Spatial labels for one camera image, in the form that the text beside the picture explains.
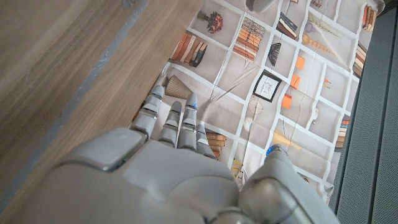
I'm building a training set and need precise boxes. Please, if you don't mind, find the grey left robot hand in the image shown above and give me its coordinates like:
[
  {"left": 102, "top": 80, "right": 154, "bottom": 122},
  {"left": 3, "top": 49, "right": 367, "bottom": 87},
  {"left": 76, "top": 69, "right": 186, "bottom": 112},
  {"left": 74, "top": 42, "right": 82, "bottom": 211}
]
[{"left": 245, "top": 0, "right": 277, "bottom": 14}]

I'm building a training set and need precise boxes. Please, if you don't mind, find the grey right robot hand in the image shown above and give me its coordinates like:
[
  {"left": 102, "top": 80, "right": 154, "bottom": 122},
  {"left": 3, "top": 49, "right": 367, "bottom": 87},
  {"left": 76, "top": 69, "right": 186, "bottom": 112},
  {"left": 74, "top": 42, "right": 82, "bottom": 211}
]
[{"left": 6, "top": 84, "right": 341, "bottom": 224}]

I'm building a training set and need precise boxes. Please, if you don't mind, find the printed bookshelf backdrop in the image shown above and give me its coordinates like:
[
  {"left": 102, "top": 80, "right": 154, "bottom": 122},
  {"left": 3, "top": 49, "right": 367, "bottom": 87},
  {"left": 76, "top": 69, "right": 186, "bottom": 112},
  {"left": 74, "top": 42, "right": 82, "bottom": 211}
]
[{"left": 133, "top": 0, "right": 386, "bottom": 206}]

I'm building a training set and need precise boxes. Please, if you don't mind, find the wooden table top panel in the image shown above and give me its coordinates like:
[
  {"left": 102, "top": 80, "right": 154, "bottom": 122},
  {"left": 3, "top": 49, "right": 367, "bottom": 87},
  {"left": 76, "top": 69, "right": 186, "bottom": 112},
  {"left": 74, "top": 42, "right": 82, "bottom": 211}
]
[{"left": 0, "top": 0, "right": 152, "bottom": 206}]

